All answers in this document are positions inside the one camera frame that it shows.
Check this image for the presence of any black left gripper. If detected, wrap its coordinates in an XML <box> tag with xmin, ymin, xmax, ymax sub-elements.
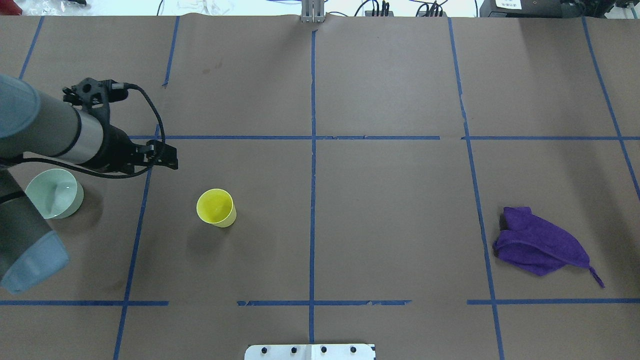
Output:
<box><xmin>103</xmin><ymin>125</ymin><xmax>179</xmax><ymax>173</ymax></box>

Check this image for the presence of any yellow plastic cup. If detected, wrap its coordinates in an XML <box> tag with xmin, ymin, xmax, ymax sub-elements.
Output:
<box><xmin>196</xmin><ymin>188</ymin><xmax>237</xmax><ymax>228</ymax></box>

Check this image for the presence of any light green ceramic bowl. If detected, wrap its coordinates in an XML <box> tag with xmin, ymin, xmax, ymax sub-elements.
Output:
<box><xmin>24</xmin><ymin>168</ymin><xmax>85</xmax><ymax>220</ymax></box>

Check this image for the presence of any purple cloth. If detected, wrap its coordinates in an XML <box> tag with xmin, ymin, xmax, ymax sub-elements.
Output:
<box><xmin>492</xmin><ymin>206</ymin><xmax>606</xmax><ymax>289</ymax></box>

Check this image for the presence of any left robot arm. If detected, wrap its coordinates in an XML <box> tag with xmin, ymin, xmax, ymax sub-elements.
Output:
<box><xmin>0</xmin><ymin>74</ymin><xmax>179</xmax><ymax>295</ymax></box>

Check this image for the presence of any black power strip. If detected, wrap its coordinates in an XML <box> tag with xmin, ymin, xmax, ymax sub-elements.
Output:
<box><xmin>359</xmin><ymin>0</ymin><xmax>394</xmax><ymax>18</ymax></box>

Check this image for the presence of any black device with label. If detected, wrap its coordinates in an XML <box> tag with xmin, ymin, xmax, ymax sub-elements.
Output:
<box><xmin>478</xmin><ymin>0</ymin><xmax>600</xmax><ymax>19</ymax></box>

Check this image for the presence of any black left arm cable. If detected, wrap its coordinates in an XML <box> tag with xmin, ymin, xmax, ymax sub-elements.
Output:
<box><xmin>0</xmin><ymin>83</ymin><xmax>166</xmax><ymax>180</ymax></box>

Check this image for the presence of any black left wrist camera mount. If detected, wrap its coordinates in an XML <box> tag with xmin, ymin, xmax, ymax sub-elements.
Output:
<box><xmin>62</xmin><ymin>77</ymin><xmax>129</xmax><ymax>123</ymax></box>

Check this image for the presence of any aluminium frame post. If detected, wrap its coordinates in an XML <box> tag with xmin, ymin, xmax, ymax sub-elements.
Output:
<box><xmin>300</xmin><ymin>0</ymin><xmax>326</xmax><ymax>24</ymax></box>

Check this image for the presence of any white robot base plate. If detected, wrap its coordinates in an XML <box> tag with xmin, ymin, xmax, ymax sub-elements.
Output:
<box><xmin>244</xmin><ymin>343</ymin><xmax>377</xmax><ymax>360</ymax></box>

